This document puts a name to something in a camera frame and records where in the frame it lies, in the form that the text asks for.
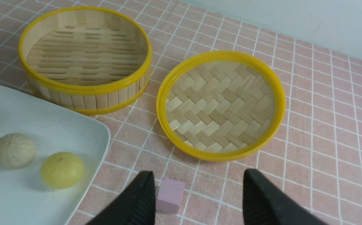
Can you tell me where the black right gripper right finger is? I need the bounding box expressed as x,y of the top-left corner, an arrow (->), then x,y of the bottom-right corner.
242,168 -> 326,225

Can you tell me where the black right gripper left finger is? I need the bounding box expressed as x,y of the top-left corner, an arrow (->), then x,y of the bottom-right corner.
87,171 -> 156,225

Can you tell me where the yellow steamed bun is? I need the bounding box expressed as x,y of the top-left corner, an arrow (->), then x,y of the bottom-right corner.
40,152 -> 85,189

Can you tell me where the beige steamed bun front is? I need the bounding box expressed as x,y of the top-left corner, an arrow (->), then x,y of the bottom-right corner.
0,133 -> 37,170

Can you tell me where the white square plate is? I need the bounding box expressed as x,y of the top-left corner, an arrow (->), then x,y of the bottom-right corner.
0,86 -> 110,225

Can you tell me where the pink cube block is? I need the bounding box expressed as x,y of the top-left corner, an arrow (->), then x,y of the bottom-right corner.
156,178 -> 185,214

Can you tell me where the pink checkered tablecloth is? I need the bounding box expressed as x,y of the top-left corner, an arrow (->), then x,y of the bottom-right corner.
0,0 -> 362,225

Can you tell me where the yellow-rimmed woven steamer lid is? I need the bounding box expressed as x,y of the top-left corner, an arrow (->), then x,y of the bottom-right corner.
156,50 -> 286,162

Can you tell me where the yellow-rimmed bamboo steamer basket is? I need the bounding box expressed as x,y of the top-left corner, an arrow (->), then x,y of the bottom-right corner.
18,6 -> 153,116

